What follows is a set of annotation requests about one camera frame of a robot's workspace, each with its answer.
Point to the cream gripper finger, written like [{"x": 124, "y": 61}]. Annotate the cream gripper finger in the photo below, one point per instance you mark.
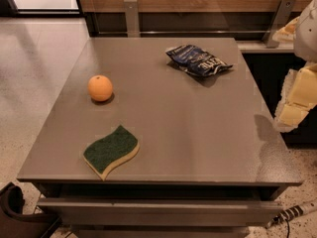
[
  {"x": 286, "y": 33},
  {"x": 298, "y": 98}
]

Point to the blue chip bag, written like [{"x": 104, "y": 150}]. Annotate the blue chip bag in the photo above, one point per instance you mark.
[{"x": 195, "y": 61}]

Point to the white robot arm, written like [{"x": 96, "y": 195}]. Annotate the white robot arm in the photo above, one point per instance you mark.
[{"x": 305, "y": 38}]

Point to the green yellow sponge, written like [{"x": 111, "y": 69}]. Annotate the green yellow sponge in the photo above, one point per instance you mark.
[{"x": 110, "y": 152}]

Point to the orange fruit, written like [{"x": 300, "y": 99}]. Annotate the orange fruit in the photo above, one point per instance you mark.
[{"x": 100, "y": 88}]

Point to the dark brown chair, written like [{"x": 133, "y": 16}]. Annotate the dark brown chair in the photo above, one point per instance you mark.
[{"x": 15, "y": 224}]

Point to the right metal bracket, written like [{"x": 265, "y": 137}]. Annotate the right metal bracket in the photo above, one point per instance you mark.
[{"x": 279, "y": 19}]

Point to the metal bracket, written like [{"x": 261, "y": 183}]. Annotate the metal bracket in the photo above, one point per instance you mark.
[
  {"x": 279, "y": 19},
  {"x": 132, "y": 18}
]

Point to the left metal bracket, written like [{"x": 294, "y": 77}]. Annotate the left metal bracket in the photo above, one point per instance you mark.
[{"x": 132, "y": 18}]

